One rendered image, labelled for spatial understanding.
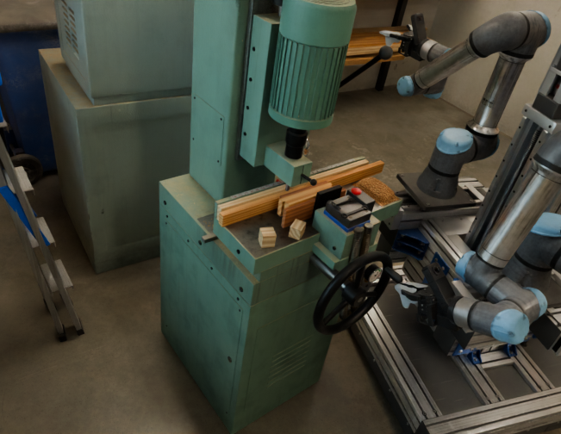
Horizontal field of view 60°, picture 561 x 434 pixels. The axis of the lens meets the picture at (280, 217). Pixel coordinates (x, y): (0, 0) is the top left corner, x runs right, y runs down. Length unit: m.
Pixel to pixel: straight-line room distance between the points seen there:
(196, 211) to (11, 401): 1.04
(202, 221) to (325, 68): 0.63
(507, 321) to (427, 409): 0.85
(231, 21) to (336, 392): 1.50
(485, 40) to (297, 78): 0.72
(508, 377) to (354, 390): 0.62
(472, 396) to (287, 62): 1.45
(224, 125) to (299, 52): 0.38
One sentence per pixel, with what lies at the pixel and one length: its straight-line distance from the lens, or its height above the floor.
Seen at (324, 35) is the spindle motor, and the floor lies 1.44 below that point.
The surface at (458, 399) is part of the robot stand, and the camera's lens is 2.09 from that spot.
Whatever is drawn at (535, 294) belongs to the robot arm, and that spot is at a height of 1.01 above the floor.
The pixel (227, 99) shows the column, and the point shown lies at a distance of 1.45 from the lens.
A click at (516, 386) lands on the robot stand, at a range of 2.25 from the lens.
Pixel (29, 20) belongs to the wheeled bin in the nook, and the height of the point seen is 0.94.
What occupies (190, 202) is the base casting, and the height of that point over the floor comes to 0.80.
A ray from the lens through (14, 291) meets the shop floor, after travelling 2.56.
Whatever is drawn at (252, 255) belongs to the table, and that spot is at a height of 0.90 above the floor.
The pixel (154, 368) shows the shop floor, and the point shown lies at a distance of 2.17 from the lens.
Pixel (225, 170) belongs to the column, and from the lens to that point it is 1.55.
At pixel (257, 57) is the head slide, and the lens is 1.36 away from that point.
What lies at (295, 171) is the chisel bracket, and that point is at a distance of 1.38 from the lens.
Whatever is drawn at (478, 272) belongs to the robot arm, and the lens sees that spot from 1.32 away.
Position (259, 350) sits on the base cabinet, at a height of 0.47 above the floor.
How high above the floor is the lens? 1.77
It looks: 37 degrees down
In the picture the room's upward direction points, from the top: 10 degrees clockwise
